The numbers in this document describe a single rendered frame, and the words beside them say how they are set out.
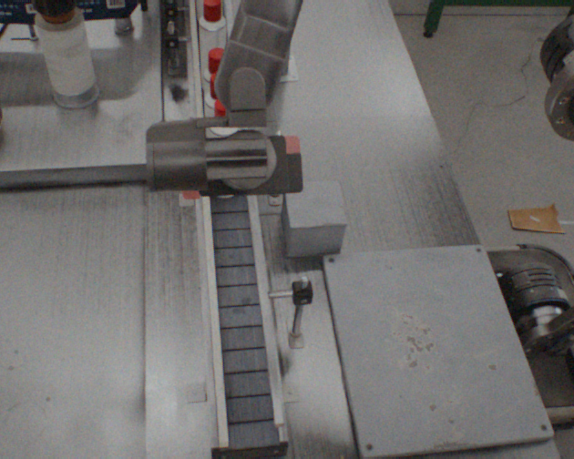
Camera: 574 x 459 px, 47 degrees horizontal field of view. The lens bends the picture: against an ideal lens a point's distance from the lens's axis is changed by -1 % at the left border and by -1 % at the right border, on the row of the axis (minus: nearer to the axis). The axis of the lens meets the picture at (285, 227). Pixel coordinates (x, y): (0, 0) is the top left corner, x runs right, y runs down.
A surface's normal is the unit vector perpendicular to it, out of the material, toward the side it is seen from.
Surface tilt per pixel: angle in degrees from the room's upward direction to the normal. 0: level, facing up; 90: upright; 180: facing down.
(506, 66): 0
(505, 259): 0
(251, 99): 51
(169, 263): 0
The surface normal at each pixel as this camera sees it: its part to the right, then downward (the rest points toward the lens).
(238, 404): 0.07, -0.61
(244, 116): 0.12, 0.22
